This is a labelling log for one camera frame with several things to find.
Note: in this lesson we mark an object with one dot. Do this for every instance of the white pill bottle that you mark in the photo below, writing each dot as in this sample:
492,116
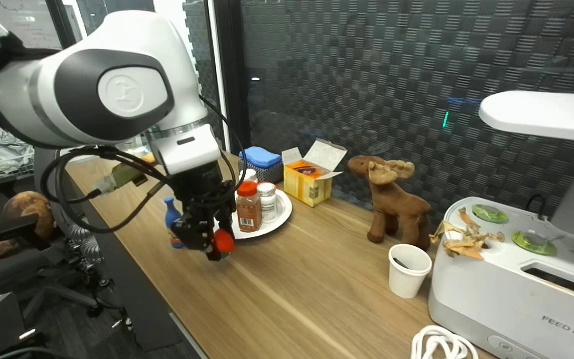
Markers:
267,196

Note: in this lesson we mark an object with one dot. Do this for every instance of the yellow cardboard box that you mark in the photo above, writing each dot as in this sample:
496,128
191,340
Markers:
309,176

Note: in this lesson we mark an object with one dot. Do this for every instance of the brown moose plush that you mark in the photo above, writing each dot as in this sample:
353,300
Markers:
395,212

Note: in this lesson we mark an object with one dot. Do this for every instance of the blue sponge on grey box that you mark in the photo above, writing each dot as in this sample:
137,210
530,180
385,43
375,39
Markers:
265,164

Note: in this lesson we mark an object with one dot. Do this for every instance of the orange lid spice jar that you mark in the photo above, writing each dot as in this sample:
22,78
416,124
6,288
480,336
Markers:
247,206

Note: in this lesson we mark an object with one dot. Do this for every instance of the white paper plate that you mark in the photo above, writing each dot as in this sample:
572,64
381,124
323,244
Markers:
275,218

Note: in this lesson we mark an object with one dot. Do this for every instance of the white bottle green label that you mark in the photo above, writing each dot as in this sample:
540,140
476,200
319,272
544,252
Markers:
249,176

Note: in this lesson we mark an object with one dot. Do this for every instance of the white appliance base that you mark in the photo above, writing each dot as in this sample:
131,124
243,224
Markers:
516,300

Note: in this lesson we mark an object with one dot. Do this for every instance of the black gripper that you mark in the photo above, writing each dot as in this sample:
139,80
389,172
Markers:
205,206

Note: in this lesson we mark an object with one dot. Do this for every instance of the red strawberry toy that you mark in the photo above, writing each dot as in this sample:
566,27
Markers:
221,242

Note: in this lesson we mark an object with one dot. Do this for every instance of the blue toy bottle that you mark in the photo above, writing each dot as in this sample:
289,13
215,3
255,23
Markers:
171,216

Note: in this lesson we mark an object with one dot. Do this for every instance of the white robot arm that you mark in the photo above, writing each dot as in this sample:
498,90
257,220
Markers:
125,92

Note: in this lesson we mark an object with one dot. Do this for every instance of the white paper cup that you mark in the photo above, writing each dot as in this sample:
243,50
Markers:
407,270

